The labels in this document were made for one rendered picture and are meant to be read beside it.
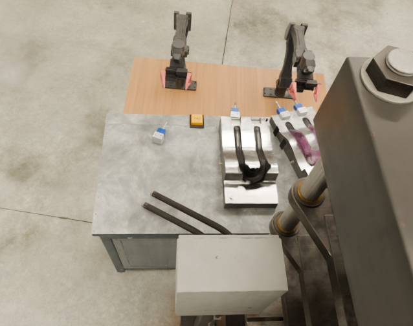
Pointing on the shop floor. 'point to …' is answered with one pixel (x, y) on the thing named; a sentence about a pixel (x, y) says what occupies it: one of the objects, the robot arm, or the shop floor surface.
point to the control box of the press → (226, 276)
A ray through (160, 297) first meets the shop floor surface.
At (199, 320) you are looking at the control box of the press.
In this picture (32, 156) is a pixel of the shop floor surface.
